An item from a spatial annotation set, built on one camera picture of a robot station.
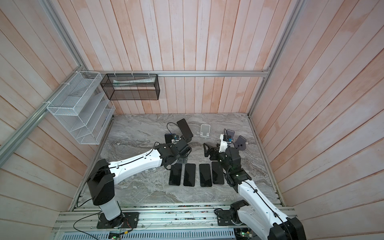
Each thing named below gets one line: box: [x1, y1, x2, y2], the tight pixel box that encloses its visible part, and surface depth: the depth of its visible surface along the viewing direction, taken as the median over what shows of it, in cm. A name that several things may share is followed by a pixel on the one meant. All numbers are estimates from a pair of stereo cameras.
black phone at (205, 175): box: [199, 163, 212, 187], surface depth 93 cm
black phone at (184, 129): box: [177, 118, 194, 141], surface depth 102 cm
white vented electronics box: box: [60, 229, 238, 240], surface depth 71 cm
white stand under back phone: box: [200, 124, 211, 138], surface depth 109 cm
